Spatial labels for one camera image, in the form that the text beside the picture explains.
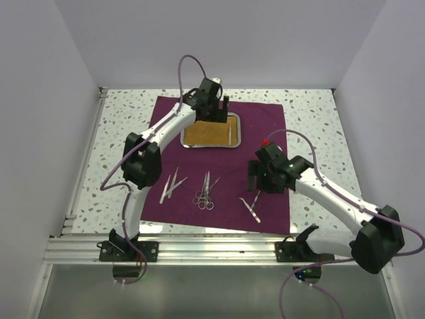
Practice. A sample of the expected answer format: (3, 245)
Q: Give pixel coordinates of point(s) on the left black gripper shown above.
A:
(220, 115)

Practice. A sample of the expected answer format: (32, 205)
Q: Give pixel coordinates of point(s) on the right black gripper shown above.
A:
(255, 168)

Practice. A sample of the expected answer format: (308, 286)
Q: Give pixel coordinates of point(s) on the curved steel tweezers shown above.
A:
(250, 207)

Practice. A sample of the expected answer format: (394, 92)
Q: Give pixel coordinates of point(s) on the steel surgical scissors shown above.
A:
(209, 206)

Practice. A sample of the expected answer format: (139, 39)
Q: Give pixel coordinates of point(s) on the steel scalpel handle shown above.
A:
(164, 190)
(175, 184)

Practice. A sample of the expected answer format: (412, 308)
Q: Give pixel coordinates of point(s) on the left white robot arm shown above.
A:
(142, 165)

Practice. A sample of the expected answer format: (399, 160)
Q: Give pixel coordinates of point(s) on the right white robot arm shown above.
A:
(373, 238)

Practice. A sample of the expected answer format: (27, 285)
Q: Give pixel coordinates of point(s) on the tan wax pad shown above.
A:
(206, 133)

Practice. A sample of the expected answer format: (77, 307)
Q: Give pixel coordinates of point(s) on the steel instrument tray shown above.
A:
(239, 133)

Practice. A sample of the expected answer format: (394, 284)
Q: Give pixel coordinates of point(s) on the aluminium frame rail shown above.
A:
(192, 249)

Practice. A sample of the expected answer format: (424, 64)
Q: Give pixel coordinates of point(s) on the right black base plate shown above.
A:
(298, 252)

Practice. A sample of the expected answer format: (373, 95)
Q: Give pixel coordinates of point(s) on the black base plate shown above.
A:
(298, 252)
(110, 253)

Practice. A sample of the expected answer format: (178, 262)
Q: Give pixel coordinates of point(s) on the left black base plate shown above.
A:
(110, 253)

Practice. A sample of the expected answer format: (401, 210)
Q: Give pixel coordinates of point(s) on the left side aluminium rail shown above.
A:
(71, 213)

